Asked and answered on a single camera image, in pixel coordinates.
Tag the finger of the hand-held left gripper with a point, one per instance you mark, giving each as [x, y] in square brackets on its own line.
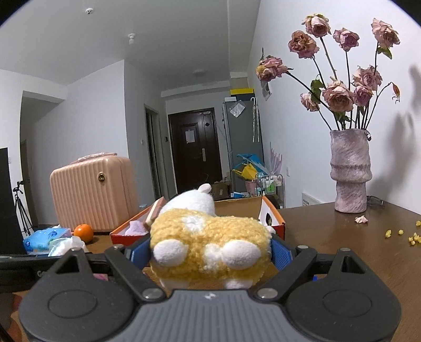
[19, 274]

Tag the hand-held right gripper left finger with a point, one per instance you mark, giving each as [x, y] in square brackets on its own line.
[141, 255]

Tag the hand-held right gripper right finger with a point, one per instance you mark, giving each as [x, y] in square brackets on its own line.
[283, 256]

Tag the lavender towel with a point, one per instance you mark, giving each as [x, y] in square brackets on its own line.
[136, 228]

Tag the pink and cream sponge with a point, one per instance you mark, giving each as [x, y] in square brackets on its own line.
[154, 212]

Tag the red cardboard box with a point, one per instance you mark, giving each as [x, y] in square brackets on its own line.
[250, 207]

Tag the yellow and white plush toy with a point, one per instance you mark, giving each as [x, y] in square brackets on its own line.
[204, 236]

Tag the blue tissue pack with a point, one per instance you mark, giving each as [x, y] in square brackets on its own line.
[42, 241]

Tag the pink satin bow pouch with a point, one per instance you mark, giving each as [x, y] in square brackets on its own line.
[100, 277]

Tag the clear plastic shower cap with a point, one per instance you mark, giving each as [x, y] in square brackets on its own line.
[65, 246]

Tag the orange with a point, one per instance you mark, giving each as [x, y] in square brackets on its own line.
[83, 233]

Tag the white radiator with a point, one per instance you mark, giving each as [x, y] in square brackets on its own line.
[312, 200]

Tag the black tripod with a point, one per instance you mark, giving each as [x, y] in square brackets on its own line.
[21, 210]

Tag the cart with bottles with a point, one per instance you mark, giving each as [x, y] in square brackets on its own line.
[271, 189]

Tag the black paper bag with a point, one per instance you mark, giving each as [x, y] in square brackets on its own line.
[10, 204]

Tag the pink ribbed suitcase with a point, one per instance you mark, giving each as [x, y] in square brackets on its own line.
[95, 194]

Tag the fallen pink petal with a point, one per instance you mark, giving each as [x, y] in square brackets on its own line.
[361, 219]

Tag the cardboard box on floor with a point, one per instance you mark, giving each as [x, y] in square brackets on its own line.
[219, 190]

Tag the pink ceramic vase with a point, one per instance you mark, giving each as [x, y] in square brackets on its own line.
[350, 171]

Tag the dark brown door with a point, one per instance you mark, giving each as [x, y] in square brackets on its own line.
[194, 154]

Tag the grey refrigerator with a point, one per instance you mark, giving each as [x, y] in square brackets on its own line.
[241, 138]

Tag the scattered yellow crumbs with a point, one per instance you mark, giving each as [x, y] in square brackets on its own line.
[414, 238]

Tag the folded white umbrella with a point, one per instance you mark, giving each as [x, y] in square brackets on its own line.
[255, 120]

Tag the clear plastic bag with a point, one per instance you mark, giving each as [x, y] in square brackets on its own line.
[236, 109]

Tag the yellow box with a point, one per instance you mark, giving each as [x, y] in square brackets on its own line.
[242, 91]

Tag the dried pink roses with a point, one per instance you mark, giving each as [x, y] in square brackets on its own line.
[338, 95]

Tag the ceiling sprinkler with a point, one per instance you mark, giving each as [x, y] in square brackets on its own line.
[132, 38]

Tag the purple wall sticker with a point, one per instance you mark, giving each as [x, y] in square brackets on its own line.
[276, 159]

